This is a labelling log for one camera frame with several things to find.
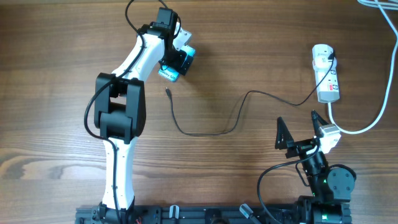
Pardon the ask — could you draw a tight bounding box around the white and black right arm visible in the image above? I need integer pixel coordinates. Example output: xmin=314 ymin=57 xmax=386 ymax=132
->
xmin=275 ymin=111 xmax=356 ymax=223

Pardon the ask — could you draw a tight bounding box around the white power strip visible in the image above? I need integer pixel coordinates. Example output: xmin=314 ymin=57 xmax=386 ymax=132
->
xmin=312 ymin=44 xmax=340 ymax=103

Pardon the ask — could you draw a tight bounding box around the white charger adapter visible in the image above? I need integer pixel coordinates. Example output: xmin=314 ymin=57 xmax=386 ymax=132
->
xmin=312 ymin=55 xmax=336 ymax=72

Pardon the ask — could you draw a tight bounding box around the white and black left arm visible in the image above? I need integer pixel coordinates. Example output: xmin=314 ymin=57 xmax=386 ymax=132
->
xmin=88 ymin=7 xmax=195 ymax=223

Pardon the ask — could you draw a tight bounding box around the black mounting base rail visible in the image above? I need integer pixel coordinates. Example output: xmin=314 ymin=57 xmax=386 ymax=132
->
xmin=75 ymin=203 xmax=352 ymax=224

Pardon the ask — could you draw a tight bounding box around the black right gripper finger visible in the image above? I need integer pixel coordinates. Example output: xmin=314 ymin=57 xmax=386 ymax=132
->
xmin=275 ymin=117 xmax=294 ymax=149
xmin=311 ymin=110 xmax=328 ymax=137

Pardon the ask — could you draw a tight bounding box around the smartphone with teal screen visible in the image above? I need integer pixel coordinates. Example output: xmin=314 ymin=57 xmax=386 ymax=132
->
xmin=158 ymin=45 xmax=196 ymax=82

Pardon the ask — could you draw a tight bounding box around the white power strip cord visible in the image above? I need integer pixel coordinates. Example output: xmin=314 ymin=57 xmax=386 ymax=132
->
xmin=327 ymin=0 xmax=398 ymax=135

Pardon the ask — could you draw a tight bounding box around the black charging cable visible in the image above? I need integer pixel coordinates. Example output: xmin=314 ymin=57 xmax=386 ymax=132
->
xmin=165 ymin=51 xmax=336 ymax=137

